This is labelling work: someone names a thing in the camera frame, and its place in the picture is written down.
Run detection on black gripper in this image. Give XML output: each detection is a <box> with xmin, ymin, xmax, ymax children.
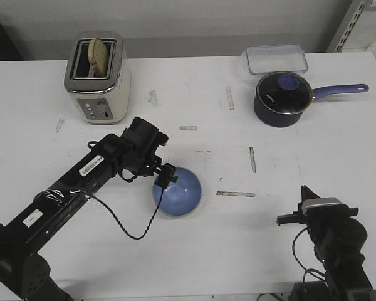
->
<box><xmin>118</xmin><ymin>150</ymin><xmax>178</xmax><ymax>189</ymax></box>
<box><xmin>276</xmin><ymin>185</ymin><xmax>359</xmax><ymax>226</ymax></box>

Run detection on blue bowl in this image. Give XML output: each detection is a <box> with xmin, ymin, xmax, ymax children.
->
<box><xmin>152</xmin><ymin>167</ymin><xmax>202</xmax><ymax>217</ymax></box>

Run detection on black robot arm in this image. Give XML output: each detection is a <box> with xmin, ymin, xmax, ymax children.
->
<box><xmin>276</xmin><ymin>185</ymin><xmax>373</xmax><ymax>300</ymax></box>
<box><xmin>0</xmin><ymin>117</ymin><xmax>177</xmax><ymax>300</ymax></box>

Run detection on cream and chrome toaster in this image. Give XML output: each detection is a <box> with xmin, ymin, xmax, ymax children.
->
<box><xmin>64</xmin><ymin>31</ymin><xmax>132</xmax><ymax>125</ymax></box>

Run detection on dark blue saucepan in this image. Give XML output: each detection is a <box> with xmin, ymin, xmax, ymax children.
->
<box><xmin>253</xmin><ymin>71</ymin><xmax>369</xmax><ymax>127</ymax></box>

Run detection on glass pot lid blue knob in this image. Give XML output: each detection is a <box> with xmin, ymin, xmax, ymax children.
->
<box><xmin>256</xmin><ymin>71</ymin><xmax>313</xmax><ymax>115</ymax></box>

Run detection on slice of toast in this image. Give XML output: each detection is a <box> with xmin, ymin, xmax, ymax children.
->
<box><xmin>87</xmin><ymin>38</ymin><xmax>109</xmax><ymax>78</ymax></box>

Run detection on clear plastic container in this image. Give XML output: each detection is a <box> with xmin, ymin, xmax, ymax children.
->
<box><xmin>244</xmin><ymin>44</ymin><xmax>308</xmax><ymax>75</ymax></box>

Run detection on grey metal shelf upright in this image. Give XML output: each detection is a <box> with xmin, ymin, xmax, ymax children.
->
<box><xmin>326</xmin><ymin>0</ymin><xmax>372</xmax><ymax>53</ymax></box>

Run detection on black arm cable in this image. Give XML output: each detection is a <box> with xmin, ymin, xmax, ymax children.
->
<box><xmin>291</xmin><ymin>227</ymin><xmax>326</xmax><ymax>283</ymax></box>
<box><xmin>89</xmin><ymin>184</ymin><xmax>164</xmax><ymax>241</ymax></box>

